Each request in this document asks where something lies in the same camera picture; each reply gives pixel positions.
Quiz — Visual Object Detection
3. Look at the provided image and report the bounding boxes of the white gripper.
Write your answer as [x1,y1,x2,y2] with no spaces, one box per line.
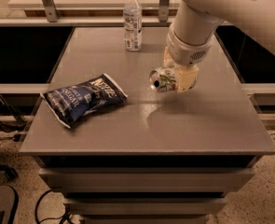
[163,24,213,92]

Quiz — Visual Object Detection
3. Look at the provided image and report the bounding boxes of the green white 7up can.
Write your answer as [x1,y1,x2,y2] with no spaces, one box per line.
[149,67,176,92]

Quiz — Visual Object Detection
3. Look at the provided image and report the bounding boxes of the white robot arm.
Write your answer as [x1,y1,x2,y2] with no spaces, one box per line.
[158,0,275,92]

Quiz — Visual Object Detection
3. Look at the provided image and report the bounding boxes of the clear plastic water bottle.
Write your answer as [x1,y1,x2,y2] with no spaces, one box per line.
[123,0,142,51]

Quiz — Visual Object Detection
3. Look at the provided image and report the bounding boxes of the grey drawer cabinet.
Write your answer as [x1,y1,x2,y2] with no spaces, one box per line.
[21,27,275,224]

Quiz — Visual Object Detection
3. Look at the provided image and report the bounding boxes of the blue kettle chips bag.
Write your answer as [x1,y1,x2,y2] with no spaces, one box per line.
[40,74,128,129]

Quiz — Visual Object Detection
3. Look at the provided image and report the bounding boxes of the black chair base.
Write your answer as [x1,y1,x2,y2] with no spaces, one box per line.
[0,164,20,224]

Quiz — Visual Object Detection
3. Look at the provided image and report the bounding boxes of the metal railing frame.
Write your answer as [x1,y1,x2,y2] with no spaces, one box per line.
[0,0,179,27]

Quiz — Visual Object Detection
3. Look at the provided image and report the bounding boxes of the black floor cable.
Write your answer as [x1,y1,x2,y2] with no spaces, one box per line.
[34,189,75,224]

